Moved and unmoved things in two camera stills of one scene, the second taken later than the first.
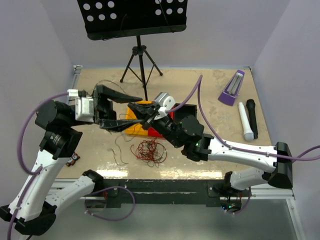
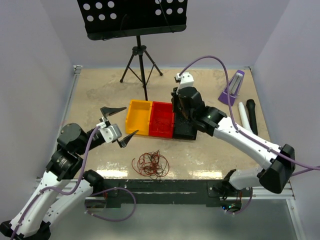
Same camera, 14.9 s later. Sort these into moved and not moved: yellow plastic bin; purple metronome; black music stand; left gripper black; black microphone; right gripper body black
Moved: right gripper body black; left gripper black
Not moved: purple metronome; yellow plastic bin; black music stand; black microphone
